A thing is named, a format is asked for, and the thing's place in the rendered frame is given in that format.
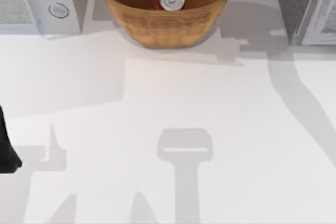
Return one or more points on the brown woven basket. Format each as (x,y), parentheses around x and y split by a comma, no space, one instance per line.
(168,27)

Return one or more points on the pale microwave oven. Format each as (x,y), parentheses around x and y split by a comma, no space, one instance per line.
(71,3)

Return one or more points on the round microwave knob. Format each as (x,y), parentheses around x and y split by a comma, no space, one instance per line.
(58,10)

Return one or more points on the grey cabinet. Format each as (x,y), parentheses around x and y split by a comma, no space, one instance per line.
(309,6)

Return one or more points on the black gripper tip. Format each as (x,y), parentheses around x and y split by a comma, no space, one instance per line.
(6,150)

